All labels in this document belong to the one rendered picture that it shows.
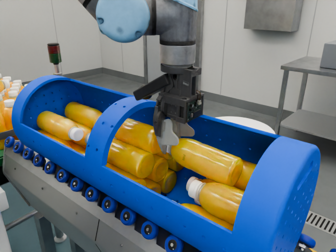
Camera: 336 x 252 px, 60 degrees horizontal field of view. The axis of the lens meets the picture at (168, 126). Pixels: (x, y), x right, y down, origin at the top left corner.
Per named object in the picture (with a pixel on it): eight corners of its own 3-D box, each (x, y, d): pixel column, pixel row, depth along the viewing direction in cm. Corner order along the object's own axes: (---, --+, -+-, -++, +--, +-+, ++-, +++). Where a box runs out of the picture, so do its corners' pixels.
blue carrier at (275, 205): (257, 324, 52) (278, 197, 40) (22, 163, 103) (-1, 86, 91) (307, 228, 71) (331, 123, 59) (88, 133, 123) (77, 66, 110)
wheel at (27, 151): (23, 147, 107) (28, 148, 108) (20, 159, 105) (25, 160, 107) (31, 146, 104) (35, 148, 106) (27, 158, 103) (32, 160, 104)
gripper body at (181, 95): (183, 127, 61) (185, 71, 57) (153, 117, 66) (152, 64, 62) (203, 117, 67) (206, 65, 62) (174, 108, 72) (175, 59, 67)
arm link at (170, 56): (151, 43, 60) (176, 40, 66) (152, 65, 62) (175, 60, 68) (181, 47, 56) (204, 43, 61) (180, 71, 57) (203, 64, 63)
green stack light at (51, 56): (53, 63, 157) (52, 54, 155) (47, 62, 161) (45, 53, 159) (64, 61, 162) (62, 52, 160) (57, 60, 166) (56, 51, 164)
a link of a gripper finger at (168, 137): (172, 163, 65) (177, 123, 62) (152, 154, 68) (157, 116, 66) (180, 160, 67) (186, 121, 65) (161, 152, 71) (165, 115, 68)
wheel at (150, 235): (153, 217, 70) (157, 217, 72) (138, 223, 71) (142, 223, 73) (157, 236, 68) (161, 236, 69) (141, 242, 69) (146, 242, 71)
